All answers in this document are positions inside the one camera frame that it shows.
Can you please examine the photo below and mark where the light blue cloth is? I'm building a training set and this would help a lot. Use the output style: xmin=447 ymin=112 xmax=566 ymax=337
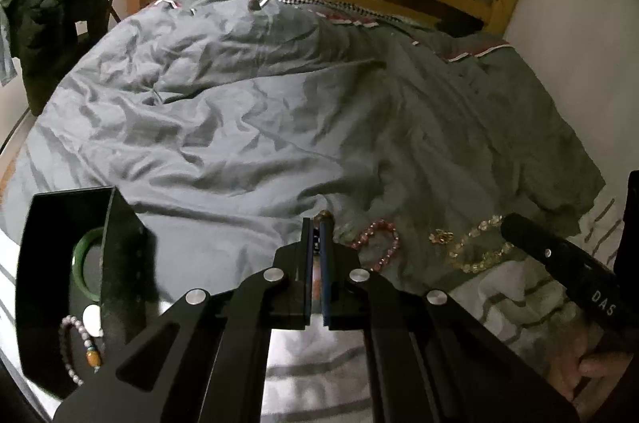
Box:
xmin=0 ymin=0 xmax=23 ymax=87

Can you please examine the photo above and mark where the person's right hand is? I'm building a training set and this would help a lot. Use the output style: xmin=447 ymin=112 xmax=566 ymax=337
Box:
xmin=548 ymin=333 xmax=631 ymax=404

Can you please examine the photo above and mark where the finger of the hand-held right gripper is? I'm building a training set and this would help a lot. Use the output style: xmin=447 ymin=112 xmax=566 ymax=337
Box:
xmin=500 ymin=212 xmax=575 ymax=276

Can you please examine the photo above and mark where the pink bead bracelet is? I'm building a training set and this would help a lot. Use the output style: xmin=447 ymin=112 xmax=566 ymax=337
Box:
xmin=349 ymin=218 xmax=401 ymax=274

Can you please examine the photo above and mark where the dark puffer jacket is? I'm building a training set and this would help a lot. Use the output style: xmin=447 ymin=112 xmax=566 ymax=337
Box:
xmin=7 ymin=0 xmax=109 ymax=117

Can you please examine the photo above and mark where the green jade bangle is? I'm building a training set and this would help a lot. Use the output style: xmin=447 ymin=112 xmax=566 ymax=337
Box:
xmin=72 ymin=227 xmax=108 ymax=305

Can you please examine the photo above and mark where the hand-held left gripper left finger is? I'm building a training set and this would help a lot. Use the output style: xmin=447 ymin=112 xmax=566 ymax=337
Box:
xmin=52 ymin=218 xmax=314 ymax=423

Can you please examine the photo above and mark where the white round pendant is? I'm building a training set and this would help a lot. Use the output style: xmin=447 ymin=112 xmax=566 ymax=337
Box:
xmin=82 ymin=305 xmax=104 ymax=338

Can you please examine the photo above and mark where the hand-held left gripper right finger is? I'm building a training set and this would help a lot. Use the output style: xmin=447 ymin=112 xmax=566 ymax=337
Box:
xmin=318 ymin=220 xmax=581 ymax=423

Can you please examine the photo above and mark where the grey duvet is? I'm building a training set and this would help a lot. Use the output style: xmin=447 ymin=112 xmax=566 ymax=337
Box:
xmin=20 ymin=0 xmax=607 ymax=299

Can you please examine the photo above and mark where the brown bead bracelet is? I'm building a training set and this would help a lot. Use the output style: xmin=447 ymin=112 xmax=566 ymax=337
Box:
xmin=312 ymin=210 xmax=334 ymax=254

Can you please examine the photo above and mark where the grey bead bracelet amber bead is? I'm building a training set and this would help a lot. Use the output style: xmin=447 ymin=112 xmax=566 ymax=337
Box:
xmin=58 ymin=315 xmax=103 ymax=387

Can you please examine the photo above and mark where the yellow crystal bead bracelet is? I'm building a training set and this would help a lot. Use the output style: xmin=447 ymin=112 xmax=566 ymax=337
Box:
xmin=446 ymin=214 xmax=515 ymax=275

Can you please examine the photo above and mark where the white striped bed sheet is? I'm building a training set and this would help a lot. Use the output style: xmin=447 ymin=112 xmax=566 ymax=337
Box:
xmin=0 ymin=191 xmax=625 ymax=423

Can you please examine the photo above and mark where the black jewelry box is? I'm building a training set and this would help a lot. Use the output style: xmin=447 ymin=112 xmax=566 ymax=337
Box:
xmin=15 ymin=186 xmax=161 ymax=400

